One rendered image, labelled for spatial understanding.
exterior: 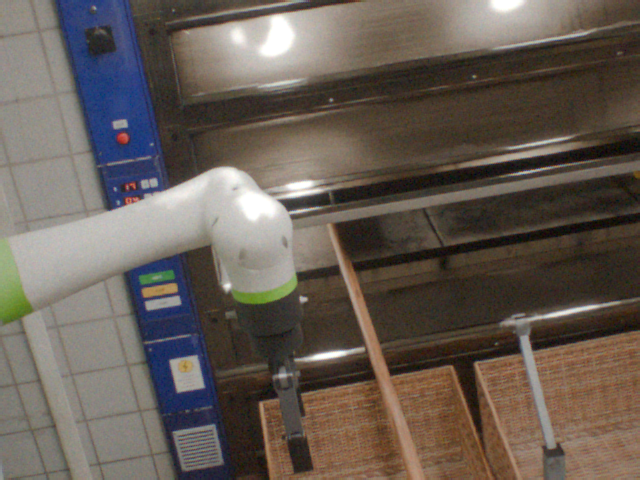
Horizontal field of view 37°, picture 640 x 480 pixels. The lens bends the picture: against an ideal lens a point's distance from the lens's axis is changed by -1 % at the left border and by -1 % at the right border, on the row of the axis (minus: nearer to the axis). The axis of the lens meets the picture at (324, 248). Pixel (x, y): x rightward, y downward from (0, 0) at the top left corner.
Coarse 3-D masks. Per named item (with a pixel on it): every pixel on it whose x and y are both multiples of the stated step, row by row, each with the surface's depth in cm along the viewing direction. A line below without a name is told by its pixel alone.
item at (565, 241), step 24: (624, 216) 264; (480, 240) 262; (504, 240) 261; (528, 240) 259; (552, 240) 259; (576, 240) 260; (600, 240) 260; (360, 264) 260; (384, 264) 258; (408, 264) 257; (432, 264) 258; (456, 264) 259; (312, 288) 257; (336, 288) 258
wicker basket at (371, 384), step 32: (352, 384) 267; (416, 384) 269; (448, 384) 270; (320, 416) 268; (352, 416) 269; (384, 416) 270; (416, 416) 271; (448, 416) 271; (320, 448) 269; (352, 448) 270; (384, 448) 271; (416, 448) 272; (448, 448) 273; (480, 448) 246
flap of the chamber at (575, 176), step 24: (504, 168) 252; (528, 168) 247; (600, 168) 235; (624, 168) 236; (360, 192) 251; (384, 192) 246; (456, 192) 234; (480, 192) 234; (504, 192) 235; (312, 216) 232; (336, 216) 233; (360, 216) 233
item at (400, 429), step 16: (336, 224) 278; (336, 240) 268; (352, 272) 250; (352, 288) 242; (352, 304) 237; (368, 320) 227; (368, 336) 221; (368, 352) 217; (384, 368) 209; (384, 384) 203; (384, 400) 199; (400, 416) 193; (400, 432) 188; (400, 448) 184; (416, 464) 179
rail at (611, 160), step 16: (592, 160) 235; (608, 160) 235; (624, 160) 235; (496, 176) 234; (512, 176) 234; (528, 176) 234; (400, 192) 234; (416, 192) 233; (432, 192) 233; (448, 192) 234; (320, 208) 232; (336, 208) 232; (352, 208) 233
